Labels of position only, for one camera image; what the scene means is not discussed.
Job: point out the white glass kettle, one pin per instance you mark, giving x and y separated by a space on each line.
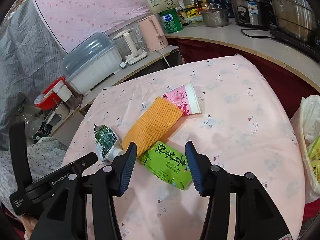
129 47

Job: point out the green tin can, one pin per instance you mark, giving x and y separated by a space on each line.
170 21

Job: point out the steel rice cooker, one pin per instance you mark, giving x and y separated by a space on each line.
251 13

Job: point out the large steel steamer pot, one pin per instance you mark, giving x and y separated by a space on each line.
296 18

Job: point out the pink paper cup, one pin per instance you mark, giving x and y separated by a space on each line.
184 98

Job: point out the white lined trash bin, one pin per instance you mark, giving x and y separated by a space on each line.
305 123

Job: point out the white lidded glass jar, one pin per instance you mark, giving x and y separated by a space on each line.
65 95

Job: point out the black induction cooktop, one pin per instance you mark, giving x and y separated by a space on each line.
308 48

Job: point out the dark sauce bottle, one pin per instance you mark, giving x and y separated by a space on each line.
182 16

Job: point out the yellow label sauce jar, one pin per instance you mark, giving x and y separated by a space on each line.
193 16

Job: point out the small steel bowl with lid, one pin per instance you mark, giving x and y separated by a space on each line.
215 17

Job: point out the pink electric kettle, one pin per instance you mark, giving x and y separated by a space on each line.
152 33

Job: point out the white box with clear lid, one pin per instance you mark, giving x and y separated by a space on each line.
91 62

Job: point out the red plastic basin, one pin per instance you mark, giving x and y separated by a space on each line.
50 98

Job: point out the grey striped cloth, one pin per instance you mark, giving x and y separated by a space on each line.
30 62

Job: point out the pink dotted wall cloth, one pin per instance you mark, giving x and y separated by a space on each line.
72 21

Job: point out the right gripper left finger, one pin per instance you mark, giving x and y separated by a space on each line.
65 216

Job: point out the green tea carton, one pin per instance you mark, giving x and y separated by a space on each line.
167 164

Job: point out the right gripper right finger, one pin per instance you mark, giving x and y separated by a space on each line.
256 215

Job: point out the green white snack wrapper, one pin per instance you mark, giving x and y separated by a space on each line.
107 144

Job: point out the orange foam fruit net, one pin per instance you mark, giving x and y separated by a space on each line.
152 125

